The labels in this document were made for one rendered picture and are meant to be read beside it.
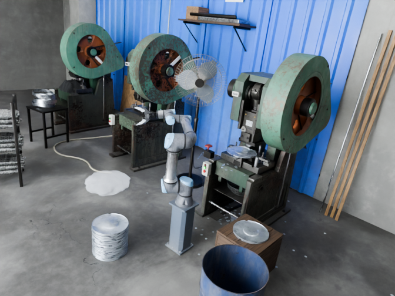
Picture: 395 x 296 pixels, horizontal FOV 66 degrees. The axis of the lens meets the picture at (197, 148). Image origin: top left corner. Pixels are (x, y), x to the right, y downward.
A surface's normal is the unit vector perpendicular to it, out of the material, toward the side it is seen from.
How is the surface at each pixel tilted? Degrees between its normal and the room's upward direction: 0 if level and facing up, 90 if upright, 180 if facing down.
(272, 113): 94
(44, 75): 90
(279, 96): 77
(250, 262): 88
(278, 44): 90
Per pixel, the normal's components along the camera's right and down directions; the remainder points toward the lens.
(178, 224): -0.64, 0.22
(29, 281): 0.11, -0.93
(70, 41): 0.75, 0.32
